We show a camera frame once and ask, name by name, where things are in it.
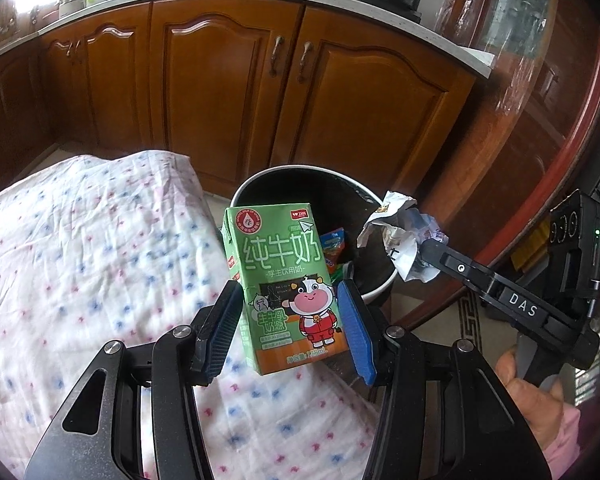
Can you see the wooden lower kitchen cabinets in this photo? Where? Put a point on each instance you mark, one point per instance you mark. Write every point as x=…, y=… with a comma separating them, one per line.
x=237, y=86

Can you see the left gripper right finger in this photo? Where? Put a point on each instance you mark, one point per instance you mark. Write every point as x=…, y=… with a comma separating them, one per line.
x=386, y=356

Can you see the white round trash bin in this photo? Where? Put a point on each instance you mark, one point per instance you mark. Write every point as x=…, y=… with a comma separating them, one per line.
x=337, y=201

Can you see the floral white tablecloth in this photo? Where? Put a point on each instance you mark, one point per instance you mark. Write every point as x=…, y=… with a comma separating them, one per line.
x=93, y=250

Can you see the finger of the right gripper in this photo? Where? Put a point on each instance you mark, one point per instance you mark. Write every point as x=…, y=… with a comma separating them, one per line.
x=470, y=273

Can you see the red wooden door frame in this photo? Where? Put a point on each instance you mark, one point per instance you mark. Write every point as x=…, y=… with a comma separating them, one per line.
x=525, y=132

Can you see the right hand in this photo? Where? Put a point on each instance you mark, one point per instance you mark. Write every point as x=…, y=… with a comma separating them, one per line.
x=542, y=410

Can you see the white electric cooker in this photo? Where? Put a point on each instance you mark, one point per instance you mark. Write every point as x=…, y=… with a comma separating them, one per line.
x=66, y=7

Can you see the gas stove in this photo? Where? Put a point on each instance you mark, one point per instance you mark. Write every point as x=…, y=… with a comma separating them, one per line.
x=397, y=7

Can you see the white paper ball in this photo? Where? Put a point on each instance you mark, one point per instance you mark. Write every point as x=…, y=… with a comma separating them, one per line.
x=403, y=229

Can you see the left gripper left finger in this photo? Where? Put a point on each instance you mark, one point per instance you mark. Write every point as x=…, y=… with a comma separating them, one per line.
x=188, y=356

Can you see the green milk carton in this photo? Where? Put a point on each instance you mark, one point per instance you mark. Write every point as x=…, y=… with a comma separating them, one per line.
x=290, y=315

